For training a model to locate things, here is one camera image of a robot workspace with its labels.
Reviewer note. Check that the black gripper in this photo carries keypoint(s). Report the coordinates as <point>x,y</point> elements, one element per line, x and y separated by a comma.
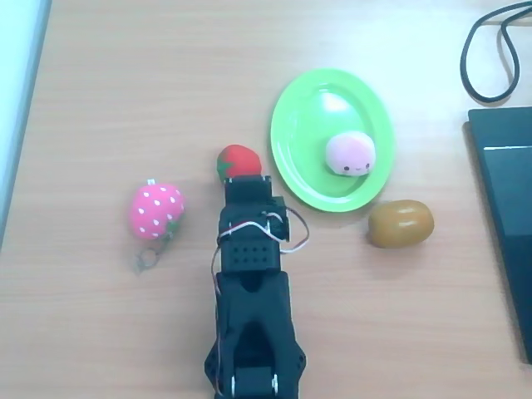
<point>248,192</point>

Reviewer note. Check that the pink peach plush toy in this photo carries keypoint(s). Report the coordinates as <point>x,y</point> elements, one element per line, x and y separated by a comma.
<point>349,151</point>

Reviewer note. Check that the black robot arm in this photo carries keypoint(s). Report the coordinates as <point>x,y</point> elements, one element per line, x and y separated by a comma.
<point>253,299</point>

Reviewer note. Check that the green plastic plate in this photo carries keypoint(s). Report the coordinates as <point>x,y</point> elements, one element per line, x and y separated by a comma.
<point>307,124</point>

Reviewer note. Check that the red strawberry toy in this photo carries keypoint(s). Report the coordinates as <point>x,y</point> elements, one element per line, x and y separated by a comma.
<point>241,160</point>

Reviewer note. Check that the pink strawberry plush toy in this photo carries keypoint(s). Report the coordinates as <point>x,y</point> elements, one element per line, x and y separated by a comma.
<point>154,208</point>

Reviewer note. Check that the brown kiwi toy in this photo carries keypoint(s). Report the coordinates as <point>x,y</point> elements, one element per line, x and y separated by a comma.
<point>401,224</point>

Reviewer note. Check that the black laptop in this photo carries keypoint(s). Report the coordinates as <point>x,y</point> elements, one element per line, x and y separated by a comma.
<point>511,208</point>

